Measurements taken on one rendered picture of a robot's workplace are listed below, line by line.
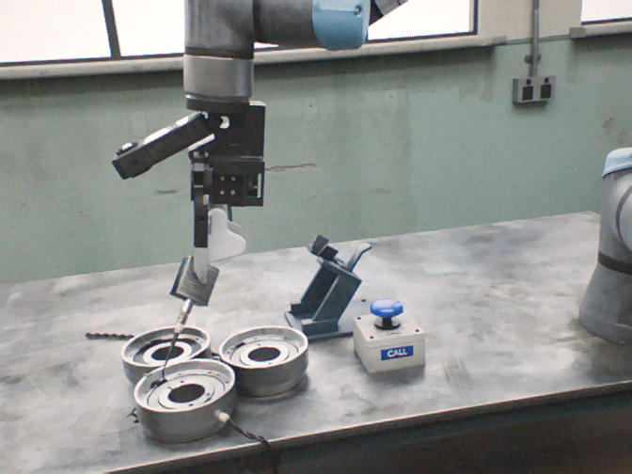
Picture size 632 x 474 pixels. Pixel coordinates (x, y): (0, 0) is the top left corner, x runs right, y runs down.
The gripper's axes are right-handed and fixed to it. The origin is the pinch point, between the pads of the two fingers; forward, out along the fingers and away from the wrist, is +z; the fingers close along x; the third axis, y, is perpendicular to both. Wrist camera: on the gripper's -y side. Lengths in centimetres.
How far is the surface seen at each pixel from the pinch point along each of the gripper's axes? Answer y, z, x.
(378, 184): 70, 22, 157
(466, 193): 107, 25, 158
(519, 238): 60, 6, 32
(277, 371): 8.9, 8.6, -10.1
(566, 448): 57, 31, 4
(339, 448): 15.2, 15.1, -15.3
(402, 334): 23.7, 5.4, -8.0
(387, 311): 22.1, 3.0, -6.8
